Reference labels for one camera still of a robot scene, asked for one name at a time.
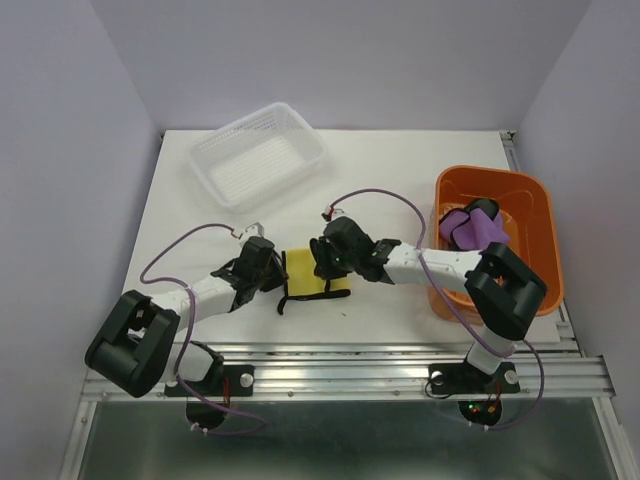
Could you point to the orange plastic tub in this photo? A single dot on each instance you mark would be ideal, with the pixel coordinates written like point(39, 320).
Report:
point(526, 209)

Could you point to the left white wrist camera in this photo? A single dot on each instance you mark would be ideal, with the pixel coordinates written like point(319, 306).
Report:
point(254, 229)

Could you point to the purple black-edged towel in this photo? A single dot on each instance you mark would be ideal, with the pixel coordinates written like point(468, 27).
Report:
point(474, 226)

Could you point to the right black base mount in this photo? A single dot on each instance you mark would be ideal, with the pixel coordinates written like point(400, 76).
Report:
point(461, 379)

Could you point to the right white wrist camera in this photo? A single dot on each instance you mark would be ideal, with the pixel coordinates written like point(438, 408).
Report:
point(332, 213)

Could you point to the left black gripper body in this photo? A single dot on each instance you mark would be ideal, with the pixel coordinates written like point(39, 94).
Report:
point(271, 277)

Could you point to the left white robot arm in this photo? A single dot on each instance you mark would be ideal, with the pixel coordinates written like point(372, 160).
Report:
point(134, 347)

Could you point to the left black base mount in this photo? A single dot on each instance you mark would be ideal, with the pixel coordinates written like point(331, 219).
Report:
point(209, 389)

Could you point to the yellow black-edged towel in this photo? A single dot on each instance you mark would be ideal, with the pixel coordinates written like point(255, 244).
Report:
point(303, 285)

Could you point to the white plastic basket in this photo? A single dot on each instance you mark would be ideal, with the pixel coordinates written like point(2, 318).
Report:
point(257, 157)

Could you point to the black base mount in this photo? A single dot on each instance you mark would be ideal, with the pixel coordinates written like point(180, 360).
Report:
point(461, 379)
point(209, 389)

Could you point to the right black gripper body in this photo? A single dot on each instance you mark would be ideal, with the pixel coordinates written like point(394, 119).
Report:
point(334, 264)

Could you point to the aluminium mounting rail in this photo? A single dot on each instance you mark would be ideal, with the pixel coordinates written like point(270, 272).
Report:
point(341, 372)

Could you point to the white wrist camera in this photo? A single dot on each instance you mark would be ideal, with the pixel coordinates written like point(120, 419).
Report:
point(254, 229)
point(332, 213)

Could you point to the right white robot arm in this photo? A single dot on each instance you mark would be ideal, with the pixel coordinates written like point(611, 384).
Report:
point(506, 293)

